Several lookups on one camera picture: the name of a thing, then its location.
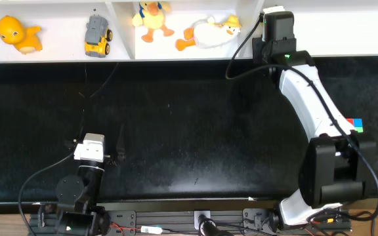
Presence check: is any yellow rubber duck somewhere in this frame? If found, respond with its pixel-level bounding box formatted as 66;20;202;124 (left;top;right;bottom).
0;15;43;55

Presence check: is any black cable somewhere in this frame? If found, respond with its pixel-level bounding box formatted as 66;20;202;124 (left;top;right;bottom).
224;12;378;224
17;151;78;236

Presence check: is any yellow plush duck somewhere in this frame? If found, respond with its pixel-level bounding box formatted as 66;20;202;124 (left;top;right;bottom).
131;1;176;43

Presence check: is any grey and yellow toy truck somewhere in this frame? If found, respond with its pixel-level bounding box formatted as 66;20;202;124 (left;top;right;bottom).
84;14;114;58

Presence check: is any white shelf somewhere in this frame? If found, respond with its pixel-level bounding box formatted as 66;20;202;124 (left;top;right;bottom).
0;0;378;65

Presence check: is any many-coloured puzzle cube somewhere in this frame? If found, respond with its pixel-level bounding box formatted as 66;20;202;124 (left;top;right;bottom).
346;118;364;134

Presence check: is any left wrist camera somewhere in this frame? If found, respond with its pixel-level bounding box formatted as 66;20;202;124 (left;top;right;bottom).
73;132;106;163

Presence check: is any mounting rail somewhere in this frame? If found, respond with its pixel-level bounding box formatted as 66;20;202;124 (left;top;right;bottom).
28;208;354;236

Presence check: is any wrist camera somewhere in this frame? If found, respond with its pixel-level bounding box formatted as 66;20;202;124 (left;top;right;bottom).
262;5;285;15
73;132;106;163

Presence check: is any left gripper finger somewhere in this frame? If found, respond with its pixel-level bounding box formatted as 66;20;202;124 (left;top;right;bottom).
116;124;127;161

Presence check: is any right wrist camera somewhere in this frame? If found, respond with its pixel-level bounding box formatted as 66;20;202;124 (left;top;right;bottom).
262;5;285;15

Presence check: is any white plush duck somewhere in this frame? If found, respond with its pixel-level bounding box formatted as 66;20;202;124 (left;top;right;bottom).
175;14;242;52

